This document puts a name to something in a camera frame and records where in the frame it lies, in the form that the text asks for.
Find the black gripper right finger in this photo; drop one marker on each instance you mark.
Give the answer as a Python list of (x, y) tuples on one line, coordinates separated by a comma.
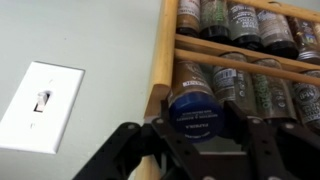
[(266, 140)]

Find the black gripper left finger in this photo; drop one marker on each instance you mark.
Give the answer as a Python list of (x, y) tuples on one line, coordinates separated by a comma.
[(126, 133)]

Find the blue lid paprika spice jar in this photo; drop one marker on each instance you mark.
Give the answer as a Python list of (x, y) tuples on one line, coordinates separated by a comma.
[(196, 116)]

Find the large wooden spice rack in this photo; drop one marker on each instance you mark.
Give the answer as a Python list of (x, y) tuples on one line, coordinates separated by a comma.
[(163, 50)]

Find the spice jar green organic label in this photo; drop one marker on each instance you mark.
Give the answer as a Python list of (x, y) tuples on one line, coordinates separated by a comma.
[(271, 93)]

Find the white light switch plate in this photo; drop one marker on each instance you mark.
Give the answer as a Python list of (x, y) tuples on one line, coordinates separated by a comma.
[(43, 126)]

